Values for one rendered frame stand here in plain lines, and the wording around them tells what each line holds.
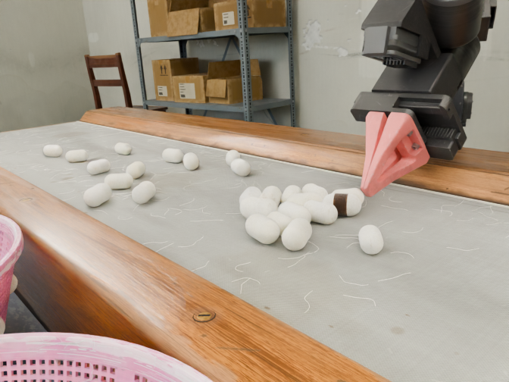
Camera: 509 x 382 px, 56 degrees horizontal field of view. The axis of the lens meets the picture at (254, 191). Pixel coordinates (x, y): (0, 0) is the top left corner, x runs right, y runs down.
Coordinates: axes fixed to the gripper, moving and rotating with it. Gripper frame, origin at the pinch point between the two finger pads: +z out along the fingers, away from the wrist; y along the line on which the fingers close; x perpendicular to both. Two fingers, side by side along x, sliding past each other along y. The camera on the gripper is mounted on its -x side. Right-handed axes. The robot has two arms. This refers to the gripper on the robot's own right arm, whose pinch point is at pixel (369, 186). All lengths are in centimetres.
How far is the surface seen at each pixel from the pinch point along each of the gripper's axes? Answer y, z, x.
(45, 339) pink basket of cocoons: 4.7, 23.8, -21.5
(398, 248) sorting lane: 7.6, 6.5, -2.9
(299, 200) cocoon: -2.8, 5.4, -4.2
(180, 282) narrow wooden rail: 3.9, 17.9, -16.0
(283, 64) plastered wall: -200, -141, 119
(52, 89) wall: -452, -82, 89
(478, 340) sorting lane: 17.2, 12.1, -7.7
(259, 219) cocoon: -1.3, 10.0, -8.6
